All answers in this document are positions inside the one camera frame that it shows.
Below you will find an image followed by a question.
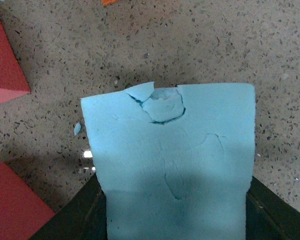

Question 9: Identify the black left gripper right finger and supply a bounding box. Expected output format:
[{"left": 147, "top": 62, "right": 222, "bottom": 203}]
[{"left": 245, "top": 177, "right": 300, "bottom": 240}]

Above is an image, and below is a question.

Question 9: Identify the red foam cube front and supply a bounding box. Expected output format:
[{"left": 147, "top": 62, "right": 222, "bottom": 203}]
[{"left": 0, "top": 162, "right": 55, "bottom": 240}]

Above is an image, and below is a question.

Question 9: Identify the red foam cube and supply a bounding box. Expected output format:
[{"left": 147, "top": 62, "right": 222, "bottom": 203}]
[
  {"left": 0, "top": 20, "right": 31, "bottom": 104},
  {"left": 0, "top": 162, "right": 55, "bottom": 240}
]

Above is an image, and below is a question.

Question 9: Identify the red foam cube rear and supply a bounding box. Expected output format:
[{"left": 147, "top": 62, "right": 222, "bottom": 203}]
[{"left": 0, "top": 20, "right": 31, "bottom": 104}]

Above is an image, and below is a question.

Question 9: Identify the light blue notched cube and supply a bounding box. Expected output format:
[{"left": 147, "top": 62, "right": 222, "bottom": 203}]
[{"left": 81, "top": 82, "right": 256, "bottom": 240}]

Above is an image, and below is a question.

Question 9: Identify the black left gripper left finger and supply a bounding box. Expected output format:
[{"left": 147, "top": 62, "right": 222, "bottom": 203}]
[{"left": 31, "top": 174, "right": 108, "bottom": 240}]

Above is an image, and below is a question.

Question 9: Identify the small blue foam crumb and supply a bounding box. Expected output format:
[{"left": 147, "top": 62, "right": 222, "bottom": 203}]
[{"left": 73, "top": 122, "right": 82, "bottom": 136}]

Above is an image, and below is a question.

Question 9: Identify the orange foam cube left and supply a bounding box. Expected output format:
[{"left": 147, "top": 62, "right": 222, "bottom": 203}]
[{"left": 101, "top": 0, "right": 119, "bottom": 6}]

